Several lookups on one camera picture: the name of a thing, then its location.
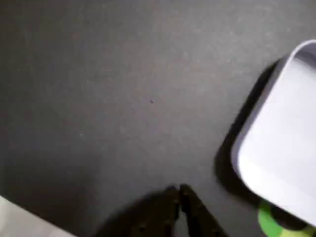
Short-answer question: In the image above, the dark mat with WOWROBO print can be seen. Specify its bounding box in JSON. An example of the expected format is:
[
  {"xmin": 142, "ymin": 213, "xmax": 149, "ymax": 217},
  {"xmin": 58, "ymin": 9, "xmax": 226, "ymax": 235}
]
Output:
[{"xmin": 0, "ymin": 0, "xmax": 316, "ymax": 237}]

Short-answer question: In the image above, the lavender plastic tray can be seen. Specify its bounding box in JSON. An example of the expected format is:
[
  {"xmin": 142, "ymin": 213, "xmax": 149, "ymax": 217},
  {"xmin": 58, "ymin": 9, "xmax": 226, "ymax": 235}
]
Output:
[{"xmin": 231, "ymin": 39, "xmax": 316, "ymax": 228}]

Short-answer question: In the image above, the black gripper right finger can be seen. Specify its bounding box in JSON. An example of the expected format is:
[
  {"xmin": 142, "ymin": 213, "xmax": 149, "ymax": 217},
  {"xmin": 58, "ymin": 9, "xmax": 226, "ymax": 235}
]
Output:
[{"xmin": 179, "ymin": 184, "xmax": 228, "ymax": 237}]

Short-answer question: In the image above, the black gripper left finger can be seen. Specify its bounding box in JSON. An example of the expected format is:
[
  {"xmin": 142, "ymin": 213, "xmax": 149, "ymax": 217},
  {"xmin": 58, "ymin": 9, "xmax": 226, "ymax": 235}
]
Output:
[{"xmin": 96, "ymin": 185, "xmax": 180, "ymax": 237}]

